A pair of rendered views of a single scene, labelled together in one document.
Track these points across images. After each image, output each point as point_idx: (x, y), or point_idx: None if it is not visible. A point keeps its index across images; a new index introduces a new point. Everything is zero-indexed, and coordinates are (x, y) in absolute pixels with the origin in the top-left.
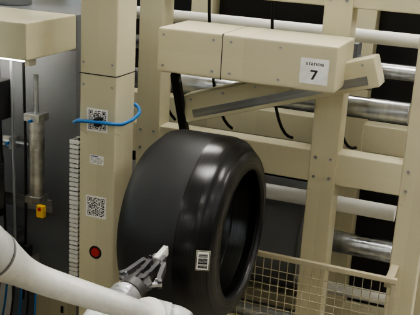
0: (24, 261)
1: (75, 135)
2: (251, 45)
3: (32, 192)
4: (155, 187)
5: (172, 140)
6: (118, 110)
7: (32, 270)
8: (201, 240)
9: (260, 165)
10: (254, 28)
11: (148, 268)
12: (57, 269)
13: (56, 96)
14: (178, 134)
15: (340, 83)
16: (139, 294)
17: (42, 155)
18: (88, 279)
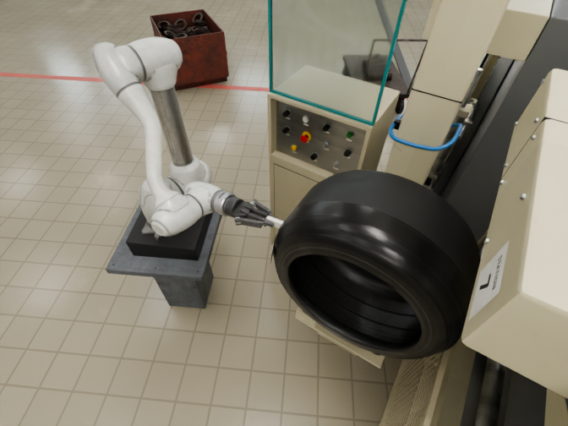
0: (128, 105)
1: (475, 150)
2: (529, 161)
3: None
4: (316, 188)
5: (374, 178)
6: (405, 125)
7: (137, 115)
8: (275, 242)
9: (418, 300)
10: None
11: (261, 216)
12: None
13: (497, 106)
14: (390, 182)
15: (530, 372)
16: (220, 208)
17: (444, 144)
18: None
